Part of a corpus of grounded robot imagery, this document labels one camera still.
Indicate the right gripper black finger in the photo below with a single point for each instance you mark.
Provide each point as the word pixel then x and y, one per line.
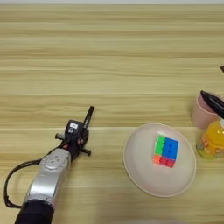
pixel 214 102
pixel 222 68

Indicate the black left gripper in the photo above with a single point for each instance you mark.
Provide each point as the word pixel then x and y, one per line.
pixel 77 145

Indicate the black marker pen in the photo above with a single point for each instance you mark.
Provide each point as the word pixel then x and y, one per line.
pixel 89 116

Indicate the orange juice bottle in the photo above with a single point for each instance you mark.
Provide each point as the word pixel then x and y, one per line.
pixel 211 143

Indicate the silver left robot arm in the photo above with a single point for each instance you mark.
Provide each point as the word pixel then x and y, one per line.
pixel 49 175

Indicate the pink plastic cup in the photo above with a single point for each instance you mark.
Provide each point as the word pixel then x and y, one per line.
pixel 202 115

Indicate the left gripper's labelled black box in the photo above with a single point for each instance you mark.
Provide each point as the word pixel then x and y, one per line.
pixel 74 127

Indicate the colourful puzzle cube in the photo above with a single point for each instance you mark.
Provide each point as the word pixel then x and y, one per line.
pixel 166 151

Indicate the pale pink round plate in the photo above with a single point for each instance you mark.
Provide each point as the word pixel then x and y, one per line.
pixel 145 172

